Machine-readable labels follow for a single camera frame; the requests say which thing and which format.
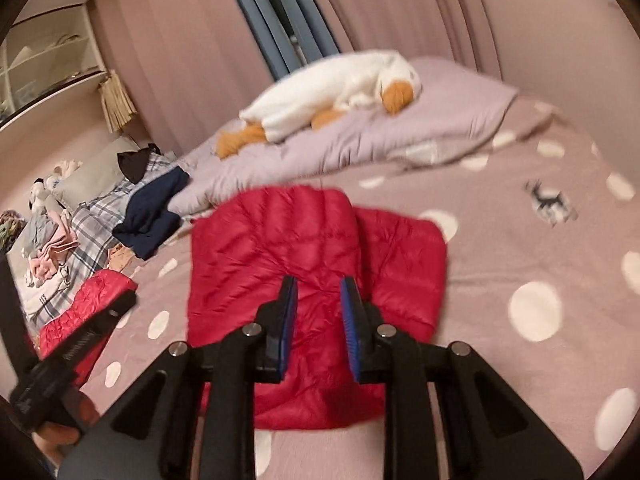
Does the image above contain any person's left hand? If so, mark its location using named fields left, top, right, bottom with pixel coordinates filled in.
left=32, top=402, right=102, bottom=461

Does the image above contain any folded red down jacket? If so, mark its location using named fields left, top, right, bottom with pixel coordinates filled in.
left=37, top=269, right=138, bottom=388

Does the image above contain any black and white plush toy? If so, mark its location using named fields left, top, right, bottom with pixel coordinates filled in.
left=30, top=177, right=56, bottom=211

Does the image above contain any green knitted item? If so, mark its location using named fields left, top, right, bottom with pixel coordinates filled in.
left=0, top=210, right=26, bottom=255

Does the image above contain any white printed garment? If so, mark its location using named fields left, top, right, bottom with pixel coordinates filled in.
left=22, top=265, right=68, bottom=321

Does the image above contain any grey pillow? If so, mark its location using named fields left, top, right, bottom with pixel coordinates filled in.
left=50, top=135, right=141, bottom=211

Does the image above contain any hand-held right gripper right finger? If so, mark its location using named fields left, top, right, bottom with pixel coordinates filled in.
left=340, top=276, right=583, bottom=480

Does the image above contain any pink curtain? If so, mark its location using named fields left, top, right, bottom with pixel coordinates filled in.
left=92, top=0, right=278, bottom=151
left=305, top=0, right=501, bottom=81

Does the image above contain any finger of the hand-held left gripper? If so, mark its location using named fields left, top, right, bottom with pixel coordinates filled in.
left=0, top=254, right=40, bottom=368
left=92, top=290, right=137, bottom=335

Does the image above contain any white wall shelf cabinet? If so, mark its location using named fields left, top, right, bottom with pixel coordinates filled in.
left=0, top=2, right=108, bottom=131

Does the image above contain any peach garment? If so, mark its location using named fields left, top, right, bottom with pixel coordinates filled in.
left=107, top=245, right=136, bottom=271

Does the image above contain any white goose plush toy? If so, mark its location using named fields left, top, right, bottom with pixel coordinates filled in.
left=215, top=50, right=422, bottom=160

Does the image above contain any pink folded garment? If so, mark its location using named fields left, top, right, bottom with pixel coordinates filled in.
left=27, top=210, right=81, bottom=286

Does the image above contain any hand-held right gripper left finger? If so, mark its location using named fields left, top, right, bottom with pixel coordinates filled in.
left=60, top=275, right=299, bottom=480

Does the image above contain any grey folded garment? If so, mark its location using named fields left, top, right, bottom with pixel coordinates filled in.
left=22, top=207, right=63, bottom=256

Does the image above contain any red down jacket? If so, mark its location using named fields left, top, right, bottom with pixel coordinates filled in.
left=37, top=269, right=138, bottom=388
left=189, top=185, right=448, bottom=431

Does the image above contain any blue curtain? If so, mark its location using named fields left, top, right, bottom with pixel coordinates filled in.
left=220, top=0, right=341, bottom=81

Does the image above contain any plaid blanket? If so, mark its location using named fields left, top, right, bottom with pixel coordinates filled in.
left=27, top=152, right=173, bottom=328

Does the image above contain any beige pleated hanging cloth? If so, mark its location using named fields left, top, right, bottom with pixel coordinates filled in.
left=97, top=71, right=138, bottom=133

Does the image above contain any lilac quilt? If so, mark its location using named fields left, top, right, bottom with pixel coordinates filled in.
left=167, top=57, right=521, bottom=218

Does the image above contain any navy blue garment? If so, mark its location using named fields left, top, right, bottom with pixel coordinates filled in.
left=112, top=167, right=191, bottom=260

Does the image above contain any black garment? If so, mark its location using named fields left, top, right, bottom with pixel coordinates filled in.
left=117, top=143, right=161, bottom=183

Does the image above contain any polka dot bed sheet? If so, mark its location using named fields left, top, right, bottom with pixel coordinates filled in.
left=75, top=95, right=640, bottom=480

